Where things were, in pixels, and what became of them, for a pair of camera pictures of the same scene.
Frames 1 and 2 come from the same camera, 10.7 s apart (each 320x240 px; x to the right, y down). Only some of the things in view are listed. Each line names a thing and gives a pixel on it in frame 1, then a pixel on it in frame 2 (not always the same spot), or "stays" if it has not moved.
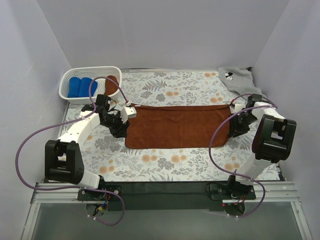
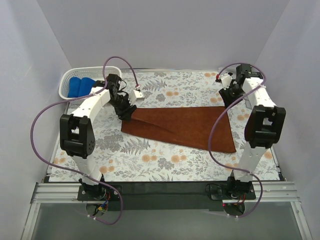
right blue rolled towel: [84, 87] stays
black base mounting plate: [165, 196] stays
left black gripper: [120, 127] → [125, 110]
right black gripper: [235, 126] → [229, 95]
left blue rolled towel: [74, 87] stays
